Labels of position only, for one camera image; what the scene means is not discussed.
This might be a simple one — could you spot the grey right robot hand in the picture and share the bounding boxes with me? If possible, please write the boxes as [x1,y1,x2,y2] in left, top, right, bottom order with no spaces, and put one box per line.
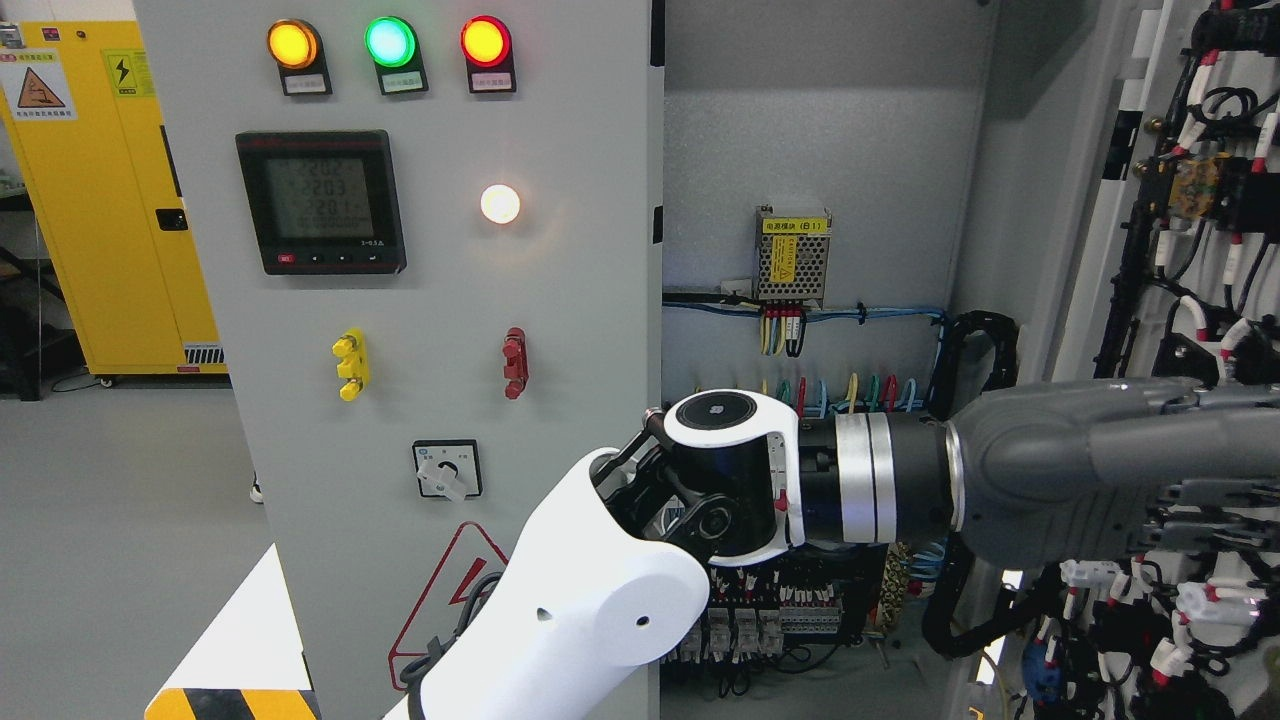
[947,378,1279,569]

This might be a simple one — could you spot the green indicator lamp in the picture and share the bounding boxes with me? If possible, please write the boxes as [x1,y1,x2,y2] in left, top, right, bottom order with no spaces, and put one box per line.
[364,15,429,96]

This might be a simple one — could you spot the black digital power meter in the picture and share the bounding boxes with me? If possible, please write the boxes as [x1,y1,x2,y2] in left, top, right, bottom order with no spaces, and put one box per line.
[236,129,407,275]

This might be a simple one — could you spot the red indicator lamp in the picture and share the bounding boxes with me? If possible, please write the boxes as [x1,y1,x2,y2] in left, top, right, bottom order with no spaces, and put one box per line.
[460,15,517,94]

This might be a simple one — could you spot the black right cable conduit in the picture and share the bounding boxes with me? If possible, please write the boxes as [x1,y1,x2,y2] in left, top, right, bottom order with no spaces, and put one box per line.
[920,311,1021,661]

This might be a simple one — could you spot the yellow safety storage cabinet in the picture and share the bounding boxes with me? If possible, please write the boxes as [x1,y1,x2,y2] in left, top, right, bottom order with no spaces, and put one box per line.
[3,20,227,380]

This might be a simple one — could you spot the red electric danger sticker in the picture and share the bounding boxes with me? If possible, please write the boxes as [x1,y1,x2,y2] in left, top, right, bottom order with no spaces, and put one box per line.
[387,521,508,691]

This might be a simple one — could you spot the metal mesh power supply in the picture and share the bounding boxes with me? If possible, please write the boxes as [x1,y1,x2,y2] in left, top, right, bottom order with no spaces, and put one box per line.
[754,204,833,309]

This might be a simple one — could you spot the white indicator lamp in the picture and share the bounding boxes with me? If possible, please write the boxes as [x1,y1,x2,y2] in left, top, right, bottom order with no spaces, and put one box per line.
[480,183,522,225]

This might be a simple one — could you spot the red terminal post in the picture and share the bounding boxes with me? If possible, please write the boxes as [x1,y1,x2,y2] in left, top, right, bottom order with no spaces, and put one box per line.
[500,327,530,400]

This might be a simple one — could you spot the grey cabinet door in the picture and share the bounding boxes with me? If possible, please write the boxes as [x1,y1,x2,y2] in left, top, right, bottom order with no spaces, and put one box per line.
[945,0,1280,720]
[134,1,663,719]

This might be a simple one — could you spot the lower relay terminal row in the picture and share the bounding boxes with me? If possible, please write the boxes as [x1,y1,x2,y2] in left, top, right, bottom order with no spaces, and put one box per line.
[663,556,846,666]

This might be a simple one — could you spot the yellow terminal post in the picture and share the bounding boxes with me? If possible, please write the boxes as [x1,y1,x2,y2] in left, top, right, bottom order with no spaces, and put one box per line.
[332,327,370,402]

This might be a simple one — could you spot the black rotary selector switch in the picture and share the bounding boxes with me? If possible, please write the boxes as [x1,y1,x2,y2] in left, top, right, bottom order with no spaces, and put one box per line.
[411,439,483,502]

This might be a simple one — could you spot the yellow indicator lamp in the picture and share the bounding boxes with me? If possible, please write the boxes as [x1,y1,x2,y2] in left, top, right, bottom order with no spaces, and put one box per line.
[266,18,333,97]

